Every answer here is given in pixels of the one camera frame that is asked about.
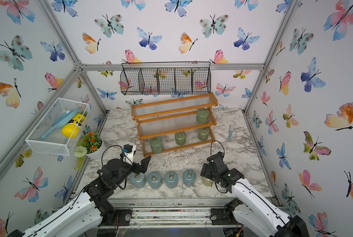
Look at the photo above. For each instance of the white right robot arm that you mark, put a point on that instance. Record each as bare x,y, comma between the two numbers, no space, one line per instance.
249,207

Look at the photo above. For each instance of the blue canister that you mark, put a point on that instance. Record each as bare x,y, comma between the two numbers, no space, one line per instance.
138,180
189,178
155,180
171,179

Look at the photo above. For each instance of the white mesh wall basket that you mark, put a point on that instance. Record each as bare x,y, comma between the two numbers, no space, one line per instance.
56,143

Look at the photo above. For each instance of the yellow-green canister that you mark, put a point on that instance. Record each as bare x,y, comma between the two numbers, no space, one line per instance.
207,182

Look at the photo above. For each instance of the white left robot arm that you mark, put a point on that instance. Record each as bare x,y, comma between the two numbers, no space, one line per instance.
91,206

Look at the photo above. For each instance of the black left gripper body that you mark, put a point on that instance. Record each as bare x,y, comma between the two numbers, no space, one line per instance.
126,170

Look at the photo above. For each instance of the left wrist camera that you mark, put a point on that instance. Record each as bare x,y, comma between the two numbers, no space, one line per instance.
128,153

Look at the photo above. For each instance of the orange wooden three-tier shelf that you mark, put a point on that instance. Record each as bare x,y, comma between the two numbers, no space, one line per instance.
163,118

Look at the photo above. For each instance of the small green canister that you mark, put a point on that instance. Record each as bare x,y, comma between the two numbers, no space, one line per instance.
203,133
180,138

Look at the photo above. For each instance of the potted orange flower plant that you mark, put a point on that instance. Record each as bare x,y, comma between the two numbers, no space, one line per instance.
90,145

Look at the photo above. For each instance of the yellow mustard bottle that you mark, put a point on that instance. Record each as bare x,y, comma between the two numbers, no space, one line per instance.
71,129

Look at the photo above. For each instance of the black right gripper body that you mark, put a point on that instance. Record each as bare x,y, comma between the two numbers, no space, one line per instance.
208,173

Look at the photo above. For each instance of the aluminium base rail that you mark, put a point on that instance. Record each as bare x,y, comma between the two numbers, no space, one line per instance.
141,213

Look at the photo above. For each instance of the black wire wall basket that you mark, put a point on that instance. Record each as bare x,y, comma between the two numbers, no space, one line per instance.
177,79

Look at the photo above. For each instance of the light blue dustpan scoop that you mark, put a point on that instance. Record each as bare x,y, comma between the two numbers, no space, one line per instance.
61,121

